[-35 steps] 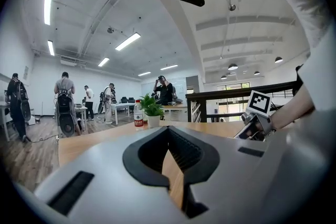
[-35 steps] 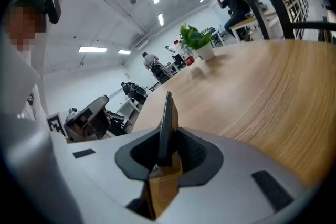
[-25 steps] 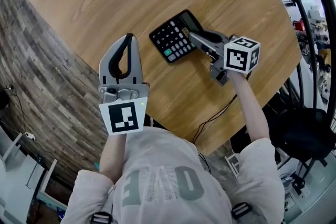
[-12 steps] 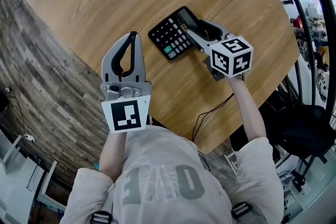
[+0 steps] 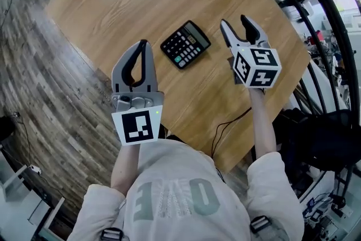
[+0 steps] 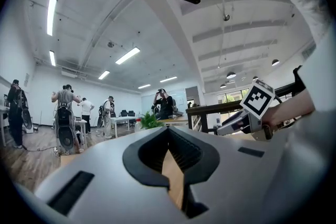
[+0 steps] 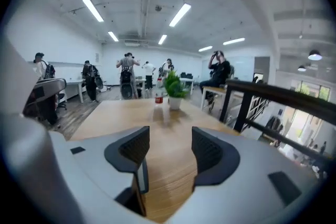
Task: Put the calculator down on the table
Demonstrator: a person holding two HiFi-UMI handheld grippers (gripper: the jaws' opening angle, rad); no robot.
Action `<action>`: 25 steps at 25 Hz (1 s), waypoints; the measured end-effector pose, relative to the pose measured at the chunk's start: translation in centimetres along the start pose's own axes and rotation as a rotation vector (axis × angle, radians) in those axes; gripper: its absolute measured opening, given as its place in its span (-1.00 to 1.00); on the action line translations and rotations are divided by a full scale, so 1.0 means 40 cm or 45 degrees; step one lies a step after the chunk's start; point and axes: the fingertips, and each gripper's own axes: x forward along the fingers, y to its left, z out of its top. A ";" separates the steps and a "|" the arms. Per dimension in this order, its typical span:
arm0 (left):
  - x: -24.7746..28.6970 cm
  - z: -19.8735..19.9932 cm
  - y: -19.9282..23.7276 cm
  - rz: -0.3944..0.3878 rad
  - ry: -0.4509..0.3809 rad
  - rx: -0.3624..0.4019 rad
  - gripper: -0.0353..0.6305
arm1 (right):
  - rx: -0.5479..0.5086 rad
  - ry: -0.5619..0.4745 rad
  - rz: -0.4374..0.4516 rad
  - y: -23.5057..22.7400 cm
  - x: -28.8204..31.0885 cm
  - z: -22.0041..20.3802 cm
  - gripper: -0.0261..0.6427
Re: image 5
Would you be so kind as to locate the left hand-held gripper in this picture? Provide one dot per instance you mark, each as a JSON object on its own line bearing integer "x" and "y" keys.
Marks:
{"x": 138, "y": 127}

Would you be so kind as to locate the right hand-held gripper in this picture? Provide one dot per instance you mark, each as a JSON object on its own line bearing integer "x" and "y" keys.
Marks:
{"x": 258, "y": 67}

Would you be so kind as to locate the black calculator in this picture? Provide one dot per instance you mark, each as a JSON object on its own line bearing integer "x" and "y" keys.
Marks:
{"x": 184, "y": 45}

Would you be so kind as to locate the person's left forearm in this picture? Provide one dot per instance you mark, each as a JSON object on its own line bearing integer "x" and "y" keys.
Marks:
{"x": 125, "y": 169}

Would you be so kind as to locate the person's right forearm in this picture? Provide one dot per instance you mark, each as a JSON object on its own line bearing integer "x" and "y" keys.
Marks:
{"x": 262, "y": 127}

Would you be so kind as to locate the black office chair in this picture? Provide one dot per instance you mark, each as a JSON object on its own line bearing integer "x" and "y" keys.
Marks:
{"x": 318, "y": 138}

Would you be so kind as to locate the person's white printed shirt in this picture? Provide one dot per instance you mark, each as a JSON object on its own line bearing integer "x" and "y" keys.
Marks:
{"x": 183, "y": 194}

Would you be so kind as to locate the white power adapter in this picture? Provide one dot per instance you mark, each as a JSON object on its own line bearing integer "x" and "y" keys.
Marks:
{"x": 35, "y": 169}

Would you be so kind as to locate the white slatted rack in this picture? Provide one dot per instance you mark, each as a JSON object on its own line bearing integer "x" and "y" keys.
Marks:
{"x": 19, "y": 200}

